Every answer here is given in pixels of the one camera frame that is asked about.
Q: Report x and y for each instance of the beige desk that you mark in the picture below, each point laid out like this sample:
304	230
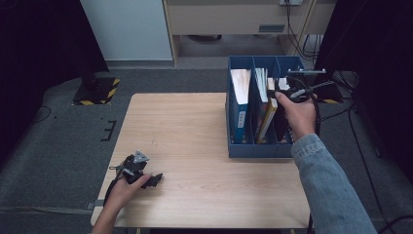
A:
224	18

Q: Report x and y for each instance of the black book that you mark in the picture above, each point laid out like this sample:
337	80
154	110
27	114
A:
281	125

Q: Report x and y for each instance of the blue file rack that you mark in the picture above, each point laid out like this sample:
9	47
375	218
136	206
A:
237	151

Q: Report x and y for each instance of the dark curtain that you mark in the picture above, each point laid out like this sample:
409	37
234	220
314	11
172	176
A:
42	48
376	48

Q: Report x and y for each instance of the yellow book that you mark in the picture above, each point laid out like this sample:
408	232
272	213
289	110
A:
268	120

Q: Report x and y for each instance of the grey tape strip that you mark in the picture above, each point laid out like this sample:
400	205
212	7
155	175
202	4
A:
95	205

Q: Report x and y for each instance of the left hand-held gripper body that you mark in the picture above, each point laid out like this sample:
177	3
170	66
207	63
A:
133	169

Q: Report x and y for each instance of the person's right hand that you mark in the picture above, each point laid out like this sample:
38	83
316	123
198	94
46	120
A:
300	118

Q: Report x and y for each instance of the illustrated teal book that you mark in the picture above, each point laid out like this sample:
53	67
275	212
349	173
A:
261	84

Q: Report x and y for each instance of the white cabinet panel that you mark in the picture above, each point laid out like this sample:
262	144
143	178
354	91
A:
130	29

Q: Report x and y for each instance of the grey label plate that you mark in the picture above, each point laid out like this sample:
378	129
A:
271	28

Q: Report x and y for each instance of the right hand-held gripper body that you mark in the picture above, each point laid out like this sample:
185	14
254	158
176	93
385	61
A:
300	89

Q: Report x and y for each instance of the person's left hand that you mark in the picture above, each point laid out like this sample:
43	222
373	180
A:
121	196

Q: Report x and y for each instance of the black striped stand base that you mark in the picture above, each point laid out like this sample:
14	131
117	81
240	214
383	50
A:
331	96
97	91

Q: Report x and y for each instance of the thick light blue book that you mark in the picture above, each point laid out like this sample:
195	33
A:
241	87

